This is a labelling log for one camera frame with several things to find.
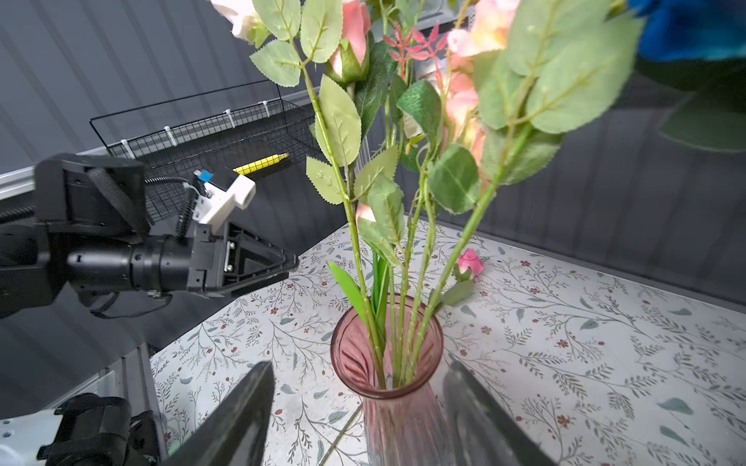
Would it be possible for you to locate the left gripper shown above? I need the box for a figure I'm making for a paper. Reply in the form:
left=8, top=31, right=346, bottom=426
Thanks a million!
left=186, top=223, right=299, bottom=297

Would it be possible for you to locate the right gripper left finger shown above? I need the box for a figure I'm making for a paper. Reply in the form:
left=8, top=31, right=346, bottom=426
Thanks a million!
left=164, top=361, right=275, bottom=465

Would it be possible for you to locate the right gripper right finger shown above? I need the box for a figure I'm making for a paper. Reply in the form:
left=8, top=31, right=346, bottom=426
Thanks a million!
left=443, top=361, right=554, bottom=466

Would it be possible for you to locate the pink tulip bud stem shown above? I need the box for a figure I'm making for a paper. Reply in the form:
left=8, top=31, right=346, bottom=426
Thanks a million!
left=328, top=202, right=394, bottom=350

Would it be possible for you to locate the dark red glass vase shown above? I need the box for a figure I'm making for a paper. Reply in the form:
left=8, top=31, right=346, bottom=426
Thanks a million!
left=330, top=309, right=455, bottom=465

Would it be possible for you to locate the magenta rosebud stem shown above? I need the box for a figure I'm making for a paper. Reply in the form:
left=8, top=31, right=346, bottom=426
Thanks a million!
left=317, top=247, right=486, bottom=466

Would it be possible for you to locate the pale pink white rose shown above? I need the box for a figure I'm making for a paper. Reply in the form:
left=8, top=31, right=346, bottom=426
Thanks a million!
left=326, top=1, right=371, bottom=87

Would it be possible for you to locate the small pink rose spray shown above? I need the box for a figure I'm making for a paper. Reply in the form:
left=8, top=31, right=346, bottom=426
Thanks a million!
left=381, top=0, right=523, bottom=386

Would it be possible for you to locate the small pink rose stem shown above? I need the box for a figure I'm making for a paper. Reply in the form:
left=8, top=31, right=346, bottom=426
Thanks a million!
left=212, top=1, right=386, bottom=386

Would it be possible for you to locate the salmon rose stem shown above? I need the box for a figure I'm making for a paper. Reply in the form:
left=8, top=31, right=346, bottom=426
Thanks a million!
left=368, top=1, right=646, bottom=386

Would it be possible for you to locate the blue rose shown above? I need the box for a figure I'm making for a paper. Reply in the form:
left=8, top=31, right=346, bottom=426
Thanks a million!
left=627, top=1, right=745, bottom=153

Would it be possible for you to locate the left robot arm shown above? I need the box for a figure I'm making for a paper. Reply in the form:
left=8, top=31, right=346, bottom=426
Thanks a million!
left=1, top=153, right=299, bottom=320

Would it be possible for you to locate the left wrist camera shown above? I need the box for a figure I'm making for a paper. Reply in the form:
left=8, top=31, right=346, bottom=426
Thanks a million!
left=192, top=167, right=256, bottom=233

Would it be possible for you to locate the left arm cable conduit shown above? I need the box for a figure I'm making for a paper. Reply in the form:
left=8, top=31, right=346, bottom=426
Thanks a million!
left=142, top=174, right=202, bottom=240

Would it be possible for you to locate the black wire wall basket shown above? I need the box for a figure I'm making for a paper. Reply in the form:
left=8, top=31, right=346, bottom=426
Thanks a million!
left=89, top=80, right=321, bottom=227

